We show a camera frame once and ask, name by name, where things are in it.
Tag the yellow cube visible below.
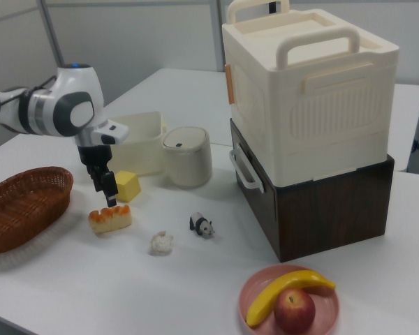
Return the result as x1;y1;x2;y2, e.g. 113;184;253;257
114;170;142;202

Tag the crumpled white paper ball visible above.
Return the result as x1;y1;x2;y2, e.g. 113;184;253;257
149;230;175;256

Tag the white open plastic bin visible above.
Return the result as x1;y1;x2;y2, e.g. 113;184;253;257
110;110;168;177

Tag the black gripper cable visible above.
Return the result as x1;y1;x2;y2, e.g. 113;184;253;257
0;75;59;107

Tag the toy bread with orange topping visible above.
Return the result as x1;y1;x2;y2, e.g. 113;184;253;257
87;204;132;235

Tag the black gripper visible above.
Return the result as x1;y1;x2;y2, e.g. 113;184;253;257
77;144;119;207

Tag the cream lidded trash can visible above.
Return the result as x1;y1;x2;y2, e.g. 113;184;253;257
161;126;213;189

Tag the yellow toy banana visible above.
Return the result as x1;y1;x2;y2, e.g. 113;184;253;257
246;269;337;327

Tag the pink plate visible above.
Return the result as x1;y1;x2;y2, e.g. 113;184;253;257
237;264;341;335

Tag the brown wicker basket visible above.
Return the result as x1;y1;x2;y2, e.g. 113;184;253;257
0;166;75;255

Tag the dark brown wooden drawer box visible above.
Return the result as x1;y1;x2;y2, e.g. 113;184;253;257
229;118;395;263

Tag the white drawer handle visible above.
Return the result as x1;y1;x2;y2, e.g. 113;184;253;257
228;148;267;193

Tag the red toy apple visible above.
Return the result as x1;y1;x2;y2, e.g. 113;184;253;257
273;288;316;334

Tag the cream plastic storage box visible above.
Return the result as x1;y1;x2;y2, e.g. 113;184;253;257
221;0;401;186

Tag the toy panda figure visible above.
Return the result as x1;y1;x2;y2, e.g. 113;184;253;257
189;211;216;239

